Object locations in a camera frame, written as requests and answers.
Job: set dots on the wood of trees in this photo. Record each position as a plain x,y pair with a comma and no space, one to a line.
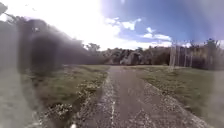
150,55

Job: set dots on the grey gravel path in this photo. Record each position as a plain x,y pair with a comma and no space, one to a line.
128,100

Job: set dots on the robot's own part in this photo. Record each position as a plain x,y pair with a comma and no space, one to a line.
73,126

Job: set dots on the grass verge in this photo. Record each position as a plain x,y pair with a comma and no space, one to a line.
63,90

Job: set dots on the grass playing field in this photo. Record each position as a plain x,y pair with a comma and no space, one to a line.
186,83

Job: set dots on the row of dark trees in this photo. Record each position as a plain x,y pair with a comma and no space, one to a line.
50,46

